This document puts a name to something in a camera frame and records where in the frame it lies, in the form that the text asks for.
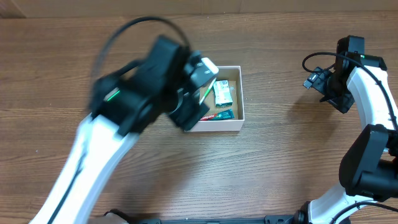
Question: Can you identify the green white toothbrush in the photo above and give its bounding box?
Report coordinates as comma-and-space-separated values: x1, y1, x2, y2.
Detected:
199, 78, 216, 105

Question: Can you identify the green white soap bar box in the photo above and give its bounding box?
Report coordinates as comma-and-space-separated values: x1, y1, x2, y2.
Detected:
213, 80, 233, 108

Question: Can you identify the Colgate toothpaste tube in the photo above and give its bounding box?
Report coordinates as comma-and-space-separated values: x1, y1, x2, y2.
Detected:
200, 109, 234, 121

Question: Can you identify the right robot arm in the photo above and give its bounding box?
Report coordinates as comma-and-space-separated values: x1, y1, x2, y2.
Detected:
284, 35, 397, 224

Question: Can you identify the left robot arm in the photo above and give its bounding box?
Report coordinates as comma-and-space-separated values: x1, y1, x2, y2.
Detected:
33, 36, 219, 223

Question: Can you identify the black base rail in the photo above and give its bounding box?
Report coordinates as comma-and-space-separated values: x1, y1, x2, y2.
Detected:
116, 215, 294, 224

